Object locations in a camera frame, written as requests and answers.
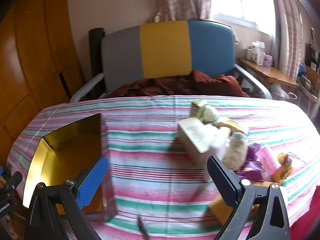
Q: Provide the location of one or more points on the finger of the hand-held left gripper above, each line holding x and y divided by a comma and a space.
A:
11, 183

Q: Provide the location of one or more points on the yellow toy packet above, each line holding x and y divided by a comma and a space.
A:
283, 166

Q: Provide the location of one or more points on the small white box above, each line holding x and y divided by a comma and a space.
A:
249, 53

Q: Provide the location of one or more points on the maroon blanket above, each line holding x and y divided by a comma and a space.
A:
180, 85

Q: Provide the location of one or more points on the wooden side table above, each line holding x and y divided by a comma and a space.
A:
270, 73

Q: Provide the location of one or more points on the purple box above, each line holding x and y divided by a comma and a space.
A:
268, 60

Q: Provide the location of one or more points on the pink packet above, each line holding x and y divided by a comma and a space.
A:
268, 158

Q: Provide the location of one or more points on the white bed rail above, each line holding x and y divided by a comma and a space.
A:
85, 87

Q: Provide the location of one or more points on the red cloth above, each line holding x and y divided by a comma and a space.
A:
315, 212

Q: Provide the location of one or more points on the white packet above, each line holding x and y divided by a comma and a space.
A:
218, 142

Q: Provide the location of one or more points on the cluttered wooden shelf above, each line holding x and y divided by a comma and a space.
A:
311, 80

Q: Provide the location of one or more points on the beige printed box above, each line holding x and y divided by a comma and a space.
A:
192, 137

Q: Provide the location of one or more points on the window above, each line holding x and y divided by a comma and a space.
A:
240, 0

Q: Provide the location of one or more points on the gold cardboard box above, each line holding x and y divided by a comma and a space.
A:
62, 155

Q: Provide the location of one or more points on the wooden wardrobe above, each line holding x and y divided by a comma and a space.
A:
32, 55

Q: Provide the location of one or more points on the yellow green snack packet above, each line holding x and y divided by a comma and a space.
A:
233, 126

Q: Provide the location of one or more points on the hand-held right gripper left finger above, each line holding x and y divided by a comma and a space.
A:
92, 182

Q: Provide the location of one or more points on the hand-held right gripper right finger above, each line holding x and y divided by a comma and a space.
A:
222, 180

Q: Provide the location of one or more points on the large white printed box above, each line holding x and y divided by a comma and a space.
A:
258, 52

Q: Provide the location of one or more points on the white plastic bag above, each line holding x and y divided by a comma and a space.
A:
281, 91

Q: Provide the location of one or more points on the grey bed rail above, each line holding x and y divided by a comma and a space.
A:
255, 82

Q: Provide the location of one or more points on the green white small pack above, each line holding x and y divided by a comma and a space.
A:
208, 115

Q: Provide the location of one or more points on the white bottle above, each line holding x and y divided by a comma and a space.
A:
236, 150

